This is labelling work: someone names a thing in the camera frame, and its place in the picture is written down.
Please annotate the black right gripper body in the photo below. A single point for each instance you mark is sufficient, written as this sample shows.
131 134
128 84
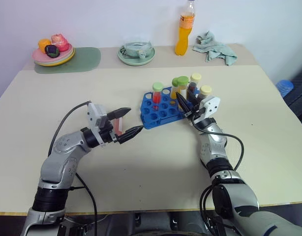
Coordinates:
197 112

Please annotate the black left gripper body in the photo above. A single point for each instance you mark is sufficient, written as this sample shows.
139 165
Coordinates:
108 134

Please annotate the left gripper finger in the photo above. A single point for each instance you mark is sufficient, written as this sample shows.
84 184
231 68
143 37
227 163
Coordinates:
130 134
121 112

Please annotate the red liquid test tube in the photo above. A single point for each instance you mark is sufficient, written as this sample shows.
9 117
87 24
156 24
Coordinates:
118 126

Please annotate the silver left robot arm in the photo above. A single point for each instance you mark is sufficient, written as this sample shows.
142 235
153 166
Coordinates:
57 167

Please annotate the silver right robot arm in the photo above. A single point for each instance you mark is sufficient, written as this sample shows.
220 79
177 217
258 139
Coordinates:
239 196

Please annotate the blue test tube rack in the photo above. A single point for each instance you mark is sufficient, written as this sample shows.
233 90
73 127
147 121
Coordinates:
163 115

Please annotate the dark tube, pale yellow cap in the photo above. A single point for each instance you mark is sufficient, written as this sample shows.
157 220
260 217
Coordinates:
205 92
194 84

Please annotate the yellow tube with green cap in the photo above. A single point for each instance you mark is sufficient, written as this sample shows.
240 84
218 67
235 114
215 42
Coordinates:
183 82
175 89

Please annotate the red tube with green cap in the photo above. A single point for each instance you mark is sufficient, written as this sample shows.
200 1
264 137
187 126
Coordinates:
157 97

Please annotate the pale green plate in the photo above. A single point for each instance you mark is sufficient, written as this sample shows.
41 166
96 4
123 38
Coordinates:
136 62

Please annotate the crumpled teal cloth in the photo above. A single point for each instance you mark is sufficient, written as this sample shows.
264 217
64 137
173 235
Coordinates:
215 48

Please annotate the orange drink plastic bottle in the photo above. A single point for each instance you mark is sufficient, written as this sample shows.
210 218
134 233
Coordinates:
182 41

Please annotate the green placemat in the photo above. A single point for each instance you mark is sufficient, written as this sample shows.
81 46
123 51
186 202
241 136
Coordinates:
87 59

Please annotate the light green stacked plate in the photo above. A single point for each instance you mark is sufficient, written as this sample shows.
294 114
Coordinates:
68 56

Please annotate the yellow plate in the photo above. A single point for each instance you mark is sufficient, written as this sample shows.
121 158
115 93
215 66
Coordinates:
61 63

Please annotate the blue water jug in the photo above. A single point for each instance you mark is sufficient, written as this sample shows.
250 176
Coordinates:
284 88

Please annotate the pink plate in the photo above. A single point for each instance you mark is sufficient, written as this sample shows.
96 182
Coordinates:
39 56

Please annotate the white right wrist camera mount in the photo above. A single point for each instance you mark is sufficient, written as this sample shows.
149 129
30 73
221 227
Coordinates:
211 104

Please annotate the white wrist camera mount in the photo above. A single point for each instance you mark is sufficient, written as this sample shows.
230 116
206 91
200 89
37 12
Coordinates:
211 104
94 115

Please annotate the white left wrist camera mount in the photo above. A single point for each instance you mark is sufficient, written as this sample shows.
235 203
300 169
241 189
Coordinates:
94 115

